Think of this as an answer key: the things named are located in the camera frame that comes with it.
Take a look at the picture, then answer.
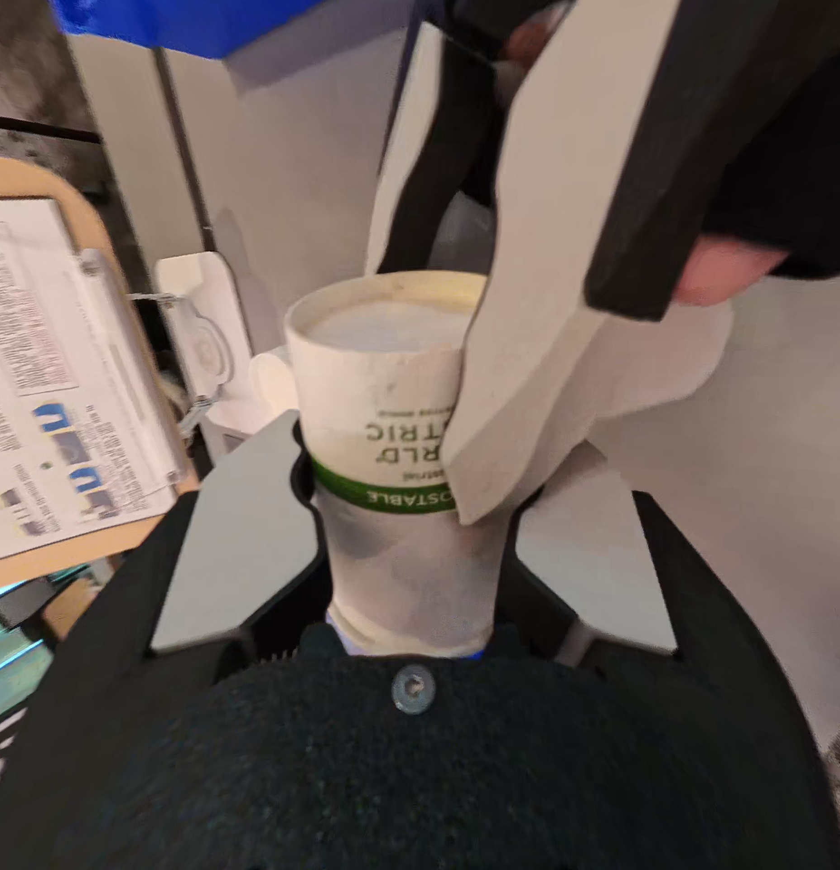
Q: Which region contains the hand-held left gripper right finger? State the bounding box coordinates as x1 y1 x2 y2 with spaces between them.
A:
502 440 678 666

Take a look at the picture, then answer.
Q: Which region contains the white instruction sheet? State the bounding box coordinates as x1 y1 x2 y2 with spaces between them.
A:
0 198 179 565

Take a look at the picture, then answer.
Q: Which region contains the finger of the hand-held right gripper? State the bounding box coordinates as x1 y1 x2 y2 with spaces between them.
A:
364 20 509 276
444 0 734 527

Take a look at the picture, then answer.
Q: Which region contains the blue plastic bin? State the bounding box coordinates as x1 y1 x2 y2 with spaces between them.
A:
53 0 421 60

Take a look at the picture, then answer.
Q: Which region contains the wooden sign board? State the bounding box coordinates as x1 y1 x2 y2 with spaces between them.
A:
0 158 200 592

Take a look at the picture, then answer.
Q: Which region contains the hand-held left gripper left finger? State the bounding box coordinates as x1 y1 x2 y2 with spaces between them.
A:
150 409 333 663

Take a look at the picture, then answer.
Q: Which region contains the person's right forearm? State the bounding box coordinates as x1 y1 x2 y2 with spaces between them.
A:
702 51 840 281

